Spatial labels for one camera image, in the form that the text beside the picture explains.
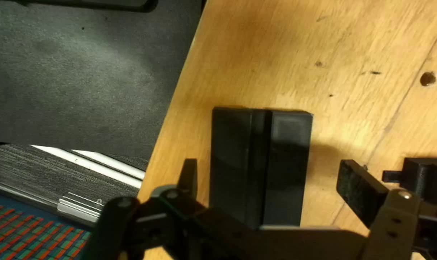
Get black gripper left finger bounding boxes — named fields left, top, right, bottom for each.
left=178, top=159, right=198, bottom=198

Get long black track piece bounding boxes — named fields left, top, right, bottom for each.
left=210, top=107, right=314, bottom=230

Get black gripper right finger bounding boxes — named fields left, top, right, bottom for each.
left=337, top=159, right=389, bottom=229

